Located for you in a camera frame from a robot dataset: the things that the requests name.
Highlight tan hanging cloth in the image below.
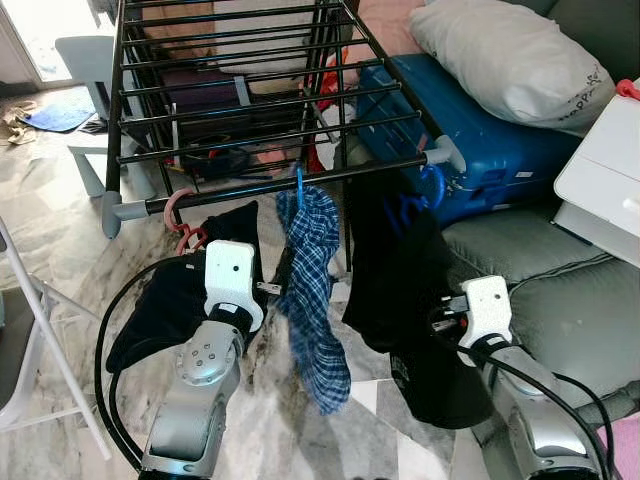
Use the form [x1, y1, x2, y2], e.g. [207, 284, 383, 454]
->
[140, 0, 216, 51]

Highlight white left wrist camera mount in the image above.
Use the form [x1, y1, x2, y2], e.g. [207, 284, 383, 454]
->
[203, 240, 267, 333]

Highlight pink plastic hanger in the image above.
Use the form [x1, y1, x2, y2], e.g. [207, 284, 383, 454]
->
[163, 188, 208, 256]

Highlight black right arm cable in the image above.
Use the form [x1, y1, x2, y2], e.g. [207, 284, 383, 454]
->
[428, 300, 616, 479]

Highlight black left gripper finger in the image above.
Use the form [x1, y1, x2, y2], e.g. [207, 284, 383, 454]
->
[272, 247, 297, 303]

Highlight grey-green leather sofa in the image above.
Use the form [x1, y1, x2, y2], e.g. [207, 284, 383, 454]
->
[440, 0, 640, 479]

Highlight red and white bag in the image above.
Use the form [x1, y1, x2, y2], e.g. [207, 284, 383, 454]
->
[305, 50, 351, 173]

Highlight black metal drying rack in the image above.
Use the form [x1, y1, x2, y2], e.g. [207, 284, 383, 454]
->
[100, 0, 468, 239]

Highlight black garment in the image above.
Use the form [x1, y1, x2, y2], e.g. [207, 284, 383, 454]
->
[342, 175, 493, 431]

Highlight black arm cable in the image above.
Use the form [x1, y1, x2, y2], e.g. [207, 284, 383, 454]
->
[428, 300, 616, 479]
[95, 252, 208, 471]

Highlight pale pink cushion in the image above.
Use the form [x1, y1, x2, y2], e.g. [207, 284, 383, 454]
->
[355, 0, 431, 61]

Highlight navy garment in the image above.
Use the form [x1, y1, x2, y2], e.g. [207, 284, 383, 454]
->
[105, 200, 266, 376]

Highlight blue plaid garment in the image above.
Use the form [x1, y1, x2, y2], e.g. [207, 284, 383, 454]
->
[275, 183, 353, 416]

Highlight beige scraps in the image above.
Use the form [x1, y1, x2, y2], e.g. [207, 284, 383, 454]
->
[0, 98, 41, 146]

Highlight white hanging cloth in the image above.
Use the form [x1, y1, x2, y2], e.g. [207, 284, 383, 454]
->
[215, 0, 321, 76]

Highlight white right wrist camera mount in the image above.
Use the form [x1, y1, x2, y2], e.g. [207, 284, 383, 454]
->
[458, 276, 514, 346]

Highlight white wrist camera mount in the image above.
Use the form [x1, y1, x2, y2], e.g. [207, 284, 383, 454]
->
[203, 240, 267, 333]
[458, 276, 514, 346]

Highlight grey pillow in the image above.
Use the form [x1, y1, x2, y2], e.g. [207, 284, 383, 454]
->
[408, 0, 616, 131]

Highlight pink mat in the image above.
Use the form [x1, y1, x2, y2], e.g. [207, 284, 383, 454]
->
[597, 412, 640, 480]

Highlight blue hard suitcase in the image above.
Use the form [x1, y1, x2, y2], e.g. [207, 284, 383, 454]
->
[355, 52, 581, 226]

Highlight blue floor mat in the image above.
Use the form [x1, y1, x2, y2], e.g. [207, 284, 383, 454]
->
[22, 88, 98, 133]

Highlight white folding chair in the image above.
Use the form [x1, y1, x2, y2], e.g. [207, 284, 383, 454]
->
[0, 215, 113, 461]

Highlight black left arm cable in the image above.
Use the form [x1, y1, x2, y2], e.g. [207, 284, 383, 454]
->
[95, 252, 208, 471]

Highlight purple box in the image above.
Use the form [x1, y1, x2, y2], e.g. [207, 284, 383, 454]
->
[160, 65, 271, 113]

